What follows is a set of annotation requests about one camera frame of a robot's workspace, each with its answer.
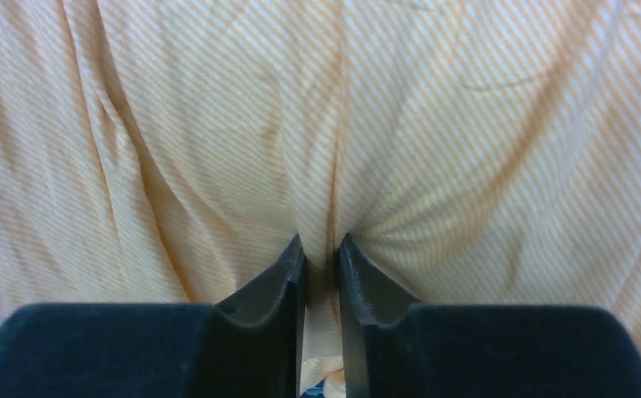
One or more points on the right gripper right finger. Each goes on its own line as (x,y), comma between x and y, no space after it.
(395,345)

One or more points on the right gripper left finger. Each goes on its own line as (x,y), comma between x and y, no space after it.
(247,345)

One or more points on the orange cartoon pillowcase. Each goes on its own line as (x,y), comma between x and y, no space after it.
(167,151)

